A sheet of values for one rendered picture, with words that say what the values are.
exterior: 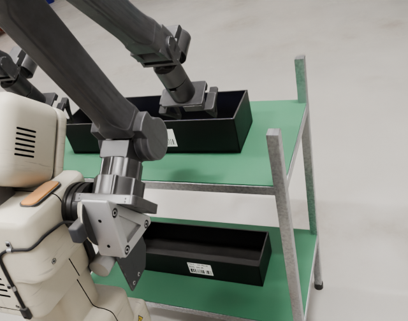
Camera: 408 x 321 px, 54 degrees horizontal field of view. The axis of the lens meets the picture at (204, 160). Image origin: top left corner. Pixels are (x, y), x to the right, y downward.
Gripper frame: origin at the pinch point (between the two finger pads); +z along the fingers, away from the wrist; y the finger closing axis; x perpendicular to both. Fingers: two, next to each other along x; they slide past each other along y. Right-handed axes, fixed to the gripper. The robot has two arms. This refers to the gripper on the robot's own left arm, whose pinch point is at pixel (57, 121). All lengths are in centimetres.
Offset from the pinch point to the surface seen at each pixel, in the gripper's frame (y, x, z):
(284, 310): -58, 35, 68
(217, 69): 54, -214, 230
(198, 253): -20, 16, 76
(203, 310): -29, 39, 67
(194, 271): -22, 25, 69
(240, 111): -50, -9, 13
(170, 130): -30.8, -2.6, 11.1
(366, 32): -92, -269, 257
